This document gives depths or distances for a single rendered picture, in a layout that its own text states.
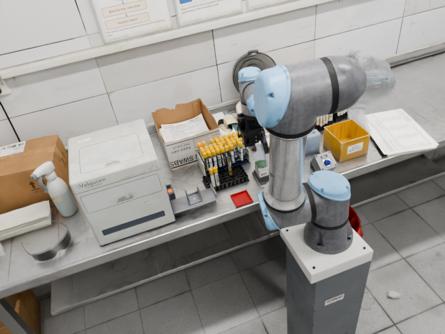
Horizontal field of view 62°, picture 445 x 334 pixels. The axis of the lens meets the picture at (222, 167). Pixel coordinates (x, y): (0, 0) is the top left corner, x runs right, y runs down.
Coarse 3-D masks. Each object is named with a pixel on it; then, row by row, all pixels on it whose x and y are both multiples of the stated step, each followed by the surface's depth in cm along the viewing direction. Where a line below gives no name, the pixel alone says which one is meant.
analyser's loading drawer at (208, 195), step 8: (192, 192) 140; (200, 192) 137; (208, 192) 141; (176, 200) 140; (184, 200) 139; (192, 200) 139; (200, 200) 137; (208, 200) 138; (216, 200) 139; (176, 208) 136; (184, 208) 136
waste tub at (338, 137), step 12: (348, 120) 157; (324, 132) 156; (336, 132) 158; (348, 132) 161; (360, 132) 153; (324, 144) 159; (336, 144) 149; (348, 144) 147; (360, 144) 149; (336, 156) 152; (348, 156) 151
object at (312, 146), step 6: (312, 132) 153; (318, 132) 152; (312, 138) 151; (318, 138) 152; (306, 144) 153; (312, 144) 154; (318, 144) 154; (306, 150) 155; (312, 150) 156; (318, 150) 156; (306, 156) 155; (312, 156) 156
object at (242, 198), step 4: (240, 192) 144; (244, 192) 144; (232, 196) 143; (236, 196) 143; (240, 196) 143; (244, 196) 142; (248, 196) 142; (232, 200) 141; (236, 200) 141; (240, 200) 141; (244, 200) 141; (248, 200) 141; (252, 200) 139; (236, 204) 140; (240, 204) 139; (244, 204) 139
